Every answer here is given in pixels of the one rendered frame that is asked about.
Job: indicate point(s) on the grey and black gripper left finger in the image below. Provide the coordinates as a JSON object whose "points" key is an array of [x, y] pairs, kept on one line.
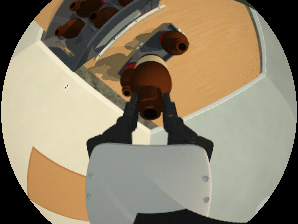
{"points": [[121, 132]]}

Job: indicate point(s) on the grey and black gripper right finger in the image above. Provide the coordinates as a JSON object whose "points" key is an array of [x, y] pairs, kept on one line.
{"points": [[178, 131]]}

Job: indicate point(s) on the dark grey crate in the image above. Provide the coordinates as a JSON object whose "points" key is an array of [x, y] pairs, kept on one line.
{"points": [[100, 37]]}

